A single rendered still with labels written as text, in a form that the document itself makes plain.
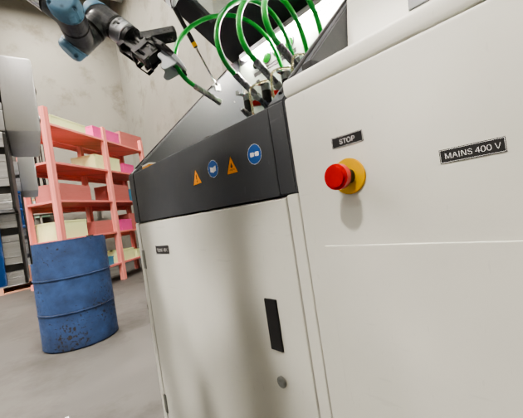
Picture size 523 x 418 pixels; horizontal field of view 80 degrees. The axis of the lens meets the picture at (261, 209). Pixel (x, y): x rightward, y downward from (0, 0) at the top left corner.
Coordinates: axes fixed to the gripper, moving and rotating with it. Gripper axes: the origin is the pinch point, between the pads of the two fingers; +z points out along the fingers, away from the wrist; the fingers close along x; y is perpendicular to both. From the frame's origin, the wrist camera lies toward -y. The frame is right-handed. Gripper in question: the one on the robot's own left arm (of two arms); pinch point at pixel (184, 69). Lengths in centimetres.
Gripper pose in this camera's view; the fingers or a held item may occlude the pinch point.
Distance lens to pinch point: 107.0
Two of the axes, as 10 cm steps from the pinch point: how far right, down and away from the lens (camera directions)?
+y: -5.8, 7.7, -2.8
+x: 1.3, -2.5, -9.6
